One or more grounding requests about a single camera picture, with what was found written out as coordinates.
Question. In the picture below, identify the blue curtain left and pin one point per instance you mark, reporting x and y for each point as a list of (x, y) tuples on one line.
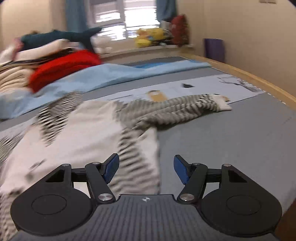
[(75, 12)]

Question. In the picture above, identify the yellow plush toy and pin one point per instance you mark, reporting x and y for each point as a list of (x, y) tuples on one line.
[(152, 37)]

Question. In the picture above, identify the beige folded quilt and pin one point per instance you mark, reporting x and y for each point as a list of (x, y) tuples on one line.
[(18, 67)]

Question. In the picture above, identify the blue curtain right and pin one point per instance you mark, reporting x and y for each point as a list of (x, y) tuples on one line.
[(166, 10)]

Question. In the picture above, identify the grey printed bed sheet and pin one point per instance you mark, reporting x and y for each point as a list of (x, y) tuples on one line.
[(257, 134)]

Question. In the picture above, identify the teal shark plush toy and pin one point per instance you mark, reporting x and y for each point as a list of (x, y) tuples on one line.
[(31, 41)]

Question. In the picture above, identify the window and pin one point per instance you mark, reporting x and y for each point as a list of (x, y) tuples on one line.
[(120, 19)]

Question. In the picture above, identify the dark red plush toy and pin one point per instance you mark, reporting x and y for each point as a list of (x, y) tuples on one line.
[(180, 30)]

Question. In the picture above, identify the red pillow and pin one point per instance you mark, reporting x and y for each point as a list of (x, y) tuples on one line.
[(61, 67)]

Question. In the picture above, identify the black white striped garment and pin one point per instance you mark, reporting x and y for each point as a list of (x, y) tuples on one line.
[(79, 132)]

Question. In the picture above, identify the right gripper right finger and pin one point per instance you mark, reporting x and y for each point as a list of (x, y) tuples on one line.
[(228, 200)]

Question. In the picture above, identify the purple bin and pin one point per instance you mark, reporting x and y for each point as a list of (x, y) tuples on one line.
[(214, 49)]

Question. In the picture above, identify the light blue blanket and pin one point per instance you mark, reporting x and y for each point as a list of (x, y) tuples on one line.
[(20, 102)]

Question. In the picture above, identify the blue curtain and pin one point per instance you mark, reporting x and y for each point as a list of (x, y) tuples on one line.
[(166, 10), (75, 12)]

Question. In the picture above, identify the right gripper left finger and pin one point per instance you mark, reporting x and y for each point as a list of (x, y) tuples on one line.
[(65, 198)]

